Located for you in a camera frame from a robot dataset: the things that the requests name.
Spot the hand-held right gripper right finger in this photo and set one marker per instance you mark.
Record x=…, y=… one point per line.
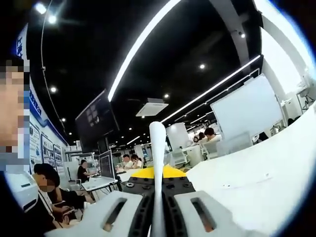
x=197, y=217

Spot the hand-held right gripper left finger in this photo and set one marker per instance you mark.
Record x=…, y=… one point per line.
x=118, y=217

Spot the white printing paper sheet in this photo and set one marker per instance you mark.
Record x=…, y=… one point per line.
x=158, y=143

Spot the white open laptop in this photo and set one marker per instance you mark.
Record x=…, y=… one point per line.
x=106, y=165

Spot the grey desk panel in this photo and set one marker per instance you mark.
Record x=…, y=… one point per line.
x=234, y=144

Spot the white square column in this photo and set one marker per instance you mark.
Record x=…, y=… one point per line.
x=177, y=135

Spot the white chest-worn device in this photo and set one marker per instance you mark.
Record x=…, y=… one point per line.
x=24, y=192

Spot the large dark monitor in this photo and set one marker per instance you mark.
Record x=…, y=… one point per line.
x=97, y=121

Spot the ceiling air conditioner vent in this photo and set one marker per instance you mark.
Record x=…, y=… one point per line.
x=151, y=107

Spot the white mobile whiteboard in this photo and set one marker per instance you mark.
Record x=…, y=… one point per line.
x=247, y=106

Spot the thin ceiling light strip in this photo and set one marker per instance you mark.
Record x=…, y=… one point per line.
x=209, y=89

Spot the wide ceiling light strip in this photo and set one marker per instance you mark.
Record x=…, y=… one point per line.
x=138, y=40

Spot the wall poster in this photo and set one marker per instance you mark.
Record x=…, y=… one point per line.
x=58, y=158
x=47, y=149
x=35, y=145

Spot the blue white wall banner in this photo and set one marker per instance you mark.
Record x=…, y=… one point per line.
x=37, y=108

